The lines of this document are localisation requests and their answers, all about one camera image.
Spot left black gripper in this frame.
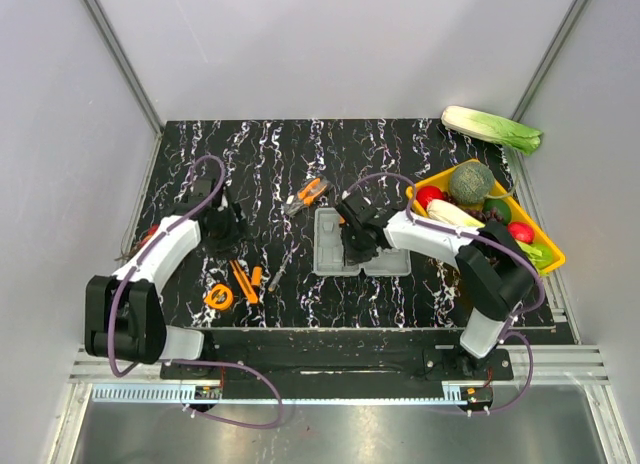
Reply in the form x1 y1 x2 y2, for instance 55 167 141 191
206 201 255 258

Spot grey plastic tool case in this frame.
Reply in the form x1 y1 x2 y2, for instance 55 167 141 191
313 208 411 277

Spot short orange screwdriver handle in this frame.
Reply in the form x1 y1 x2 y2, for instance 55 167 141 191
251 266 262 287

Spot orange handled pliers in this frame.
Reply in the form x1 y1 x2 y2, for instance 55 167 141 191
283 176 332 217

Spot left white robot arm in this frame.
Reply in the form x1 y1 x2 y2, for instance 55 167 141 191
84 178 246 379

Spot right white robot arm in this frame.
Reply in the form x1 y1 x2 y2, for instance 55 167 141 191
335 192 539 380

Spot orange utility knife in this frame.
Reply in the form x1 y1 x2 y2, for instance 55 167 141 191
230 260 259 305

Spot orange tape measure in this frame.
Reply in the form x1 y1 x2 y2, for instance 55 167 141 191
203 283 234 311

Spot toy red tomato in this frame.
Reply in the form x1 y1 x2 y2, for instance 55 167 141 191
416 185 444 210

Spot toy lychee bunch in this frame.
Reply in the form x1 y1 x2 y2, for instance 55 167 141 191
115 225 158 262

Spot toy white endive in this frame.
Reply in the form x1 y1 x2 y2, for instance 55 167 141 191
426 199 484 228

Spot yellow plastic bin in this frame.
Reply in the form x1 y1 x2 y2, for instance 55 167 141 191
406 159 566 276

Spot toy cantaloupe melon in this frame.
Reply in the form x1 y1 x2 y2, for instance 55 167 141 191
448 161 495 206

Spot toy purple grapes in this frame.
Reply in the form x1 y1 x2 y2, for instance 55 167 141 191
465 208 508 225

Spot toy green avocado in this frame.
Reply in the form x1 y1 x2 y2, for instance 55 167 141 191
482 199 512 225

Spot toy napa cabbage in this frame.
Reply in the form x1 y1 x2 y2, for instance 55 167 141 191
441 106 542 155

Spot toy red apple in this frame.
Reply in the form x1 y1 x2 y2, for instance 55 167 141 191
507 221 535 244

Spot toy green leafy vegetable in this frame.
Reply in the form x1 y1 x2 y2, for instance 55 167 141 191
517 241 554 275

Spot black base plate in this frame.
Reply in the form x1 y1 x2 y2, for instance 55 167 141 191
159 326 515 383

